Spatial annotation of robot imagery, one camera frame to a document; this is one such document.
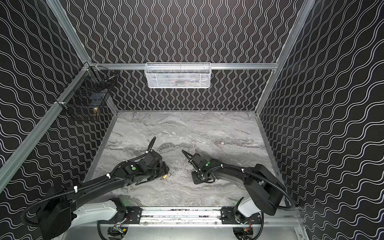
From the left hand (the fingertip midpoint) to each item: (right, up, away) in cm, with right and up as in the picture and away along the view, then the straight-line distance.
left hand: (171, 172), depth 80 cm
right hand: (+14, -6, +7) cm, 17 cm away
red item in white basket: (+2, +54, +18) cm, 57 cm away
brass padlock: (-4, -3, +2) cm, 5 cm away
